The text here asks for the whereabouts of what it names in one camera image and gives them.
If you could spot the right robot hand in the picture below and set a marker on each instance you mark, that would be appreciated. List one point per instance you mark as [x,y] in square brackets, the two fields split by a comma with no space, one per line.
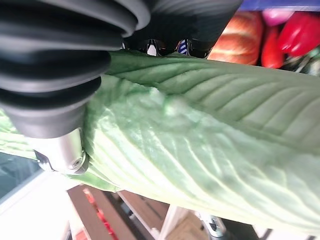
[55,62]

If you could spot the green leafy cabbage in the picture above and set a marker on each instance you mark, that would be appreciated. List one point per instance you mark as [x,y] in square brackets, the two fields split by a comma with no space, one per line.
[200,140]

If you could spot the blue basket rim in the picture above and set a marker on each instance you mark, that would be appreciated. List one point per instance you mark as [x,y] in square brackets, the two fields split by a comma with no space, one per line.
[280,4]

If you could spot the orange striped pumpkin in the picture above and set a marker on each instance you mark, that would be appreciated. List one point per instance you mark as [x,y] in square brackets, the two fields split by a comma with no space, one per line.
[237,37]

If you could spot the red chili pepper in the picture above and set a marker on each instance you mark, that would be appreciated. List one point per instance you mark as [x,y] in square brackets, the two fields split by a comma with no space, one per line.
[271,48]

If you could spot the purple onion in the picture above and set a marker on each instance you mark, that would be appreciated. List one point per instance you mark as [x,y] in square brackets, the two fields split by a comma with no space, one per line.
[276,16]

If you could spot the red bell pepper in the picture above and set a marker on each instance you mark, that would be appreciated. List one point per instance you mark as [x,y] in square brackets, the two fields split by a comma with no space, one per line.
[298,33]

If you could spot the white shelf frame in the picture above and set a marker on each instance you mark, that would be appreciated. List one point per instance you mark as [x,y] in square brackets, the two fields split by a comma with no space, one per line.
[140,215]

